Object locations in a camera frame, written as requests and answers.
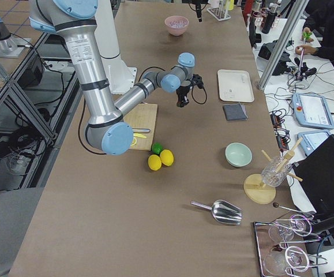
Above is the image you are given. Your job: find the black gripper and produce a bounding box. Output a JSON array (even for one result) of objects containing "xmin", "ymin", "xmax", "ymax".
[{"xmin": 176, "ymin": 81, "xmax": 193, "ymax": 107}]

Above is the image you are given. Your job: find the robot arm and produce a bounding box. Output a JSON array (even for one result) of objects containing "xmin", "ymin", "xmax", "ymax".
[
  {"xmin": 29, "ymin": 1, "xmax": 133, "ymax": 155},
  {"xmin": 115, "ymin": 53, "xmax": 196, "ymax": 115}
]

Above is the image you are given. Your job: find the pink bowl of ice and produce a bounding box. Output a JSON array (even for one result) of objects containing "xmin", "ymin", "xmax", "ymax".
[{"xmin": 164, "ymin": 16, "xmax": 189, "ymax": 36}]

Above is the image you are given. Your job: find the wooden cup stand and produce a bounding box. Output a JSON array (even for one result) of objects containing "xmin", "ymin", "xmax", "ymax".
[{"xmin": 243, "ymin": 138, "xmax": 303, "ymax": 204}]

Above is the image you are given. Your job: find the steel ice scoop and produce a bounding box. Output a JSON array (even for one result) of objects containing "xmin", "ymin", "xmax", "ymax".
[{"xmin": 190, "ymin": 200, "xmax": 242, "ymax": 226}]

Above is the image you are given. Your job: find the bamboo cutting board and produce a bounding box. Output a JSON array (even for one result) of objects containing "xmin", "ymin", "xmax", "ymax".
[{"xmin": 124, "ymin": 103, "xmax": 157, "ymax": 151}]

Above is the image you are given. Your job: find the cream rabbit tray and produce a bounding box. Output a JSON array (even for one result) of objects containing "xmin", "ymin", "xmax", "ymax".
[{"xmin": 217, "ymin": 69, "xmax": 254, "ymax": 103}]

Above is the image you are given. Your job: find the grey folded cloth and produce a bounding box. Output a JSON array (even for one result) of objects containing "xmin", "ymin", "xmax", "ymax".
[{"xmin": 223, "ymin": 103, "xmax": 248, "ymax": 121}]

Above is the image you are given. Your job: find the steel muddler rod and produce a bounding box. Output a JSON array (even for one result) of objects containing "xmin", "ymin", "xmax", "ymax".
[{"xmin": 132, "ymin": 128, "xmax": 151, "ymax": 133}]

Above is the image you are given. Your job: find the green lime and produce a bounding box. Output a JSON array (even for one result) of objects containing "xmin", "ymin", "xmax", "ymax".
[{"xmin": 151, "ymin": 143, "xmax": 164, "ymax": 155}]

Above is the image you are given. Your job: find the yellow plastic knife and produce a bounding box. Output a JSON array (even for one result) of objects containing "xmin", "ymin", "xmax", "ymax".
[{"xmin": 133, "ymin": 133, "xmax": 147, "ymax": 139}]

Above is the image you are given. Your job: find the yellow lemon far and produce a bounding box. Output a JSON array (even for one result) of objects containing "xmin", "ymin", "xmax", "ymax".
[{"xmin": 159, "ymin": 149, "xmax": 174, "ymax": 166}]

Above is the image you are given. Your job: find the yellow lemon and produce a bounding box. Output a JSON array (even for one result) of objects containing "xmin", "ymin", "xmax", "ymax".
[
  {"xmin": 148, "ymin": 154, "xmax": 162, "ymax": 171},
  {"xmin": 159, "ymin": 149, "xmax": 174, "ymax": 166}
]

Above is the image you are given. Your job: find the yellow lemon near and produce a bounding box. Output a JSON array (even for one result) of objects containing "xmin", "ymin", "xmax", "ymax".
[{"xmin": 148, "ymin": 154, "xmax": 162, "ymax": 171}]

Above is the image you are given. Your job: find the pale green bowl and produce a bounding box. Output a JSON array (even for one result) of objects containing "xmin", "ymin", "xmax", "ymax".
[{"xmin": 225, "ymin": 143, "xmax": 253, "ymax": 167}]

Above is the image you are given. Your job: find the glass on stand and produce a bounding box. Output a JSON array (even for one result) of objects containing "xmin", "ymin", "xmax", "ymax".
[{"xmin": 261, "ymin": 156, "xmax": 291, "ymax": 187}]

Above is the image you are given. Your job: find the blue teach pendant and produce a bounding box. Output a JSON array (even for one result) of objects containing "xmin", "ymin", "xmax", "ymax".
[{"xmin": 292, "ymin": 93, "xmax": 334, "ymax": 130}]

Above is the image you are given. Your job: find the seated person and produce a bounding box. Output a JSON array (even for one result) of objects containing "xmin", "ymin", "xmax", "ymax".
[{"xmin": 295, "ymin": 1, "xmax": 334, "ymax": 67}]

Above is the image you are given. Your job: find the black laptop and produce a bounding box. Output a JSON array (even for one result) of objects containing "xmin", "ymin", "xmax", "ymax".
[{"xmin": 293, "ymin": 135, "xmax": 334, "ymax": 215}]

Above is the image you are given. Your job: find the aluminium camera post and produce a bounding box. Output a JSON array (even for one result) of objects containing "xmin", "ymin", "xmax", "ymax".
[{"xmin": 258, "ymin": 0, "xmax": 309, "ymax": 91}]

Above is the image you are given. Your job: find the black tray frame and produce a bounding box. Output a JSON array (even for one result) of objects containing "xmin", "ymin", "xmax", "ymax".
[{"xmin": 252, "ymin": 212, "xmax": 334, "ymax": 277}]

